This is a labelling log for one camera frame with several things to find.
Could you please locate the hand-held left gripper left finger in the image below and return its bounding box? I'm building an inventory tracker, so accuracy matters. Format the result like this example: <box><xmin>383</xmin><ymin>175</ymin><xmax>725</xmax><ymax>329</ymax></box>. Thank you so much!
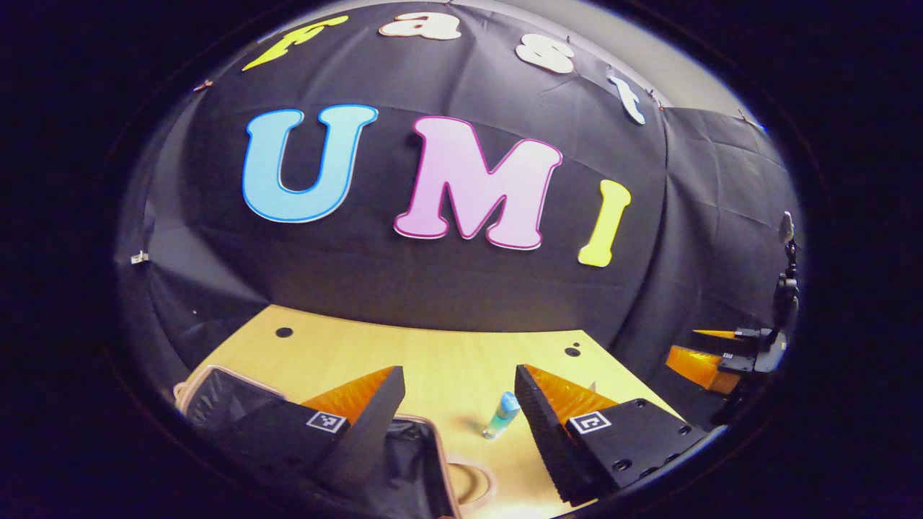
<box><xmin>216</xmin><ymin>365</ymin><xmax>407</xmax><ymax>500</ymax></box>

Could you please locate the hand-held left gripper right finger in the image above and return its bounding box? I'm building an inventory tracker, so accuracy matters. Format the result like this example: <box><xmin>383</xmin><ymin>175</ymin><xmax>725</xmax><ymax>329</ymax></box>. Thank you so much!
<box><xmin>514</xmin><ymin>364</ymin><xmax>711</xmax><ymax>507</ymax></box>

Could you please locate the blue glass bottle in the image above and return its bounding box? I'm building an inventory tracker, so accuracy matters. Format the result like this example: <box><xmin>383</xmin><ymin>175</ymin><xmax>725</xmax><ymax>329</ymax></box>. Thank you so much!
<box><xmin>482</xmin><ymin>391</ymin><xmax>521</xmax><ymax>440</ymax></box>

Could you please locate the black backdrop cloth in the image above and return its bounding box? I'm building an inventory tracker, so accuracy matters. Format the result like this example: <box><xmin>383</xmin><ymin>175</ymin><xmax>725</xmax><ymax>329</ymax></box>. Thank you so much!
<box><xmin>115</xmin><ymin>0</ymin><xmax>805</xmax><ymax>426</ymax></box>

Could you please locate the black camera stand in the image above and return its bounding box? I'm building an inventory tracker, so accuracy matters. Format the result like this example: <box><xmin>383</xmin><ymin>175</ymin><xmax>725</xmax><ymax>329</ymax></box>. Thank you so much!
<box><xmin>772</xmin><ymin>210</ymin><xmax>801</xmax><ymax>332</ymax></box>

